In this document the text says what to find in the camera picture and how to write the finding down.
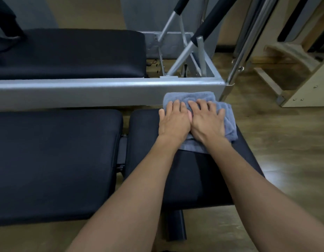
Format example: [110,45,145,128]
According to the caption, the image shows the wooden exercise chair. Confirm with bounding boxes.
[254,40,324,108]

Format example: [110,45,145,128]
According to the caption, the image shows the person's right hand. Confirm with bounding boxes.
[188,99,226,145]

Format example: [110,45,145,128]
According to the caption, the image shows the person's left hand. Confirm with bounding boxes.
[158,100,193,145]

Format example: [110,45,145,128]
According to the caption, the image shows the silver tower poles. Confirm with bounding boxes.
[219,0,280,102]

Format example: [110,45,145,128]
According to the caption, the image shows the black padded foot bar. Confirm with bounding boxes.
[158,0,240,76]

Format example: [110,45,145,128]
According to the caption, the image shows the silver reformer frame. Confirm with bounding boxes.
[0,31,226,112]

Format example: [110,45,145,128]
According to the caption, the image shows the large black bench back pad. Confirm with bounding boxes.
[0,109,124,228]

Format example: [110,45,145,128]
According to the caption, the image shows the black bench leg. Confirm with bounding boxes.
[165,209,188,242]

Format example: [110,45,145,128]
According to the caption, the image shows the person's right forearm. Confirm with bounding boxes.
[201,138,324,252]

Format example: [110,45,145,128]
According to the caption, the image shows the black reformer carriage pad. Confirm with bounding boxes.
[0,28,148,80]

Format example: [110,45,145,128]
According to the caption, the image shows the grey towel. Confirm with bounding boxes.
[163,92,238,155]

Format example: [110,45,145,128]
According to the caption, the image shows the small black bench seat pad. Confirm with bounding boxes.
[124,108,265,209]

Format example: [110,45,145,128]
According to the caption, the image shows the black bench hinge bracket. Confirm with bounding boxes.
[116,134,127,172]

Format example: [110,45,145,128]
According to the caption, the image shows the person's left forearm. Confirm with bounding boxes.
[64,136,187,252]

